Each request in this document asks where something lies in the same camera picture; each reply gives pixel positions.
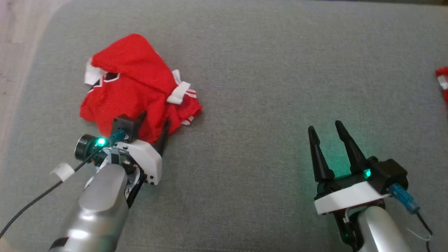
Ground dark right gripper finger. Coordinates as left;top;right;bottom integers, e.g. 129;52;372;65
308;126;335;183
335;120;369;176

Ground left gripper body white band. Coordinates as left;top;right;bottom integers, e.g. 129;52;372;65
104;139;163;186

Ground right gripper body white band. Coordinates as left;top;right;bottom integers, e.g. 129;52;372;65
314;174;391;216

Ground red jersey with white trim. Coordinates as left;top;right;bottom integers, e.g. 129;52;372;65
80;33;203;145

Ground red shorts with white trim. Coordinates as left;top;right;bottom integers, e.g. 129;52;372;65
435;66;448;105

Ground wide grey sofa seat cushion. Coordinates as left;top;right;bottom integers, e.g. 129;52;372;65
0;0;448;252

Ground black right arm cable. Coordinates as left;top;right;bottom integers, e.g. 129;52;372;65
388;183;434;252

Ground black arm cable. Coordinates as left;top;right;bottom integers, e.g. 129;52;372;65
0;130;126;238
388;183;434;252

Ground white cable tape tab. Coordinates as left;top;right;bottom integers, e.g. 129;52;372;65
50;163;75;182

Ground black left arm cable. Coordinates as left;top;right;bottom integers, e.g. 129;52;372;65
0;130;126;238

